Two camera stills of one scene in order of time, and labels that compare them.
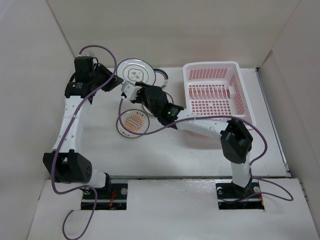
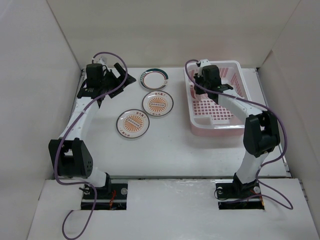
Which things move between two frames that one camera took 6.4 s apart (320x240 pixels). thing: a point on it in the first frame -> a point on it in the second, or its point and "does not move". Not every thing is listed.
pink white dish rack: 217,89 does not move
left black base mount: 113,196 does not move
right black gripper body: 141,97 -> 201,79
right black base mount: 231,196 does not move
